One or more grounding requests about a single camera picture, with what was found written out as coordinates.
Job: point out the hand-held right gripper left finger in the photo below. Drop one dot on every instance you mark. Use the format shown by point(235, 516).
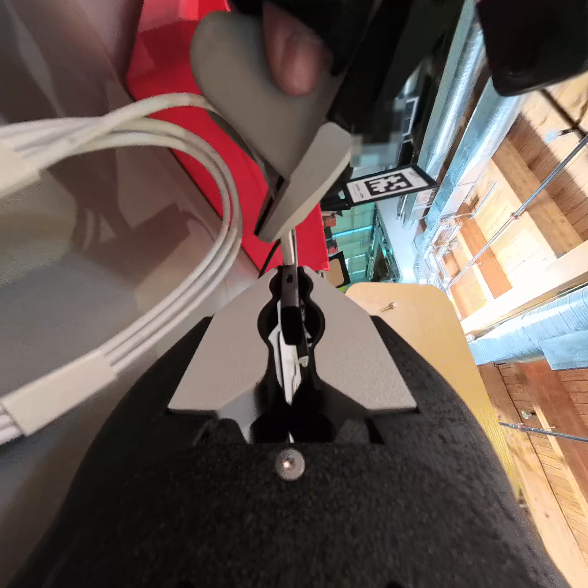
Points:
point(225, 358)

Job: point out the small brass screw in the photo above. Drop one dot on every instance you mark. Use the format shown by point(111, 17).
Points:
point(388, 307)

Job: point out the thin metal rod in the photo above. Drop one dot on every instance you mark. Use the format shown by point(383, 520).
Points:
point(546, 432)

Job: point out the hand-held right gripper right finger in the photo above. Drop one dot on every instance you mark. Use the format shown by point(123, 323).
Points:
point(363, 363)

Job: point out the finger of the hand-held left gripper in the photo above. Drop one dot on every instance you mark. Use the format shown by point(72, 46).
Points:
point(312, 183)
point(234, 69)

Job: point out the red plastic bin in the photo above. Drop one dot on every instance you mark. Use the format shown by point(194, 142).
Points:
point(174, 50)

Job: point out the person's left hand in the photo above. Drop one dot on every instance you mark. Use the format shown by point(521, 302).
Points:
point(296, 55)

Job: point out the metal ceiling pipe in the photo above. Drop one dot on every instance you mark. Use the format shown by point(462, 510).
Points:
point(528, 206)

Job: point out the silver ventilation duct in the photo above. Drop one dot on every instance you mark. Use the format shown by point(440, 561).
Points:
point(528, 330)
point(459, 119)

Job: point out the brown cardboard panel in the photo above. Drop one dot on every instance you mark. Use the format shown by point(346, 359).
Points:
point(341, 271)

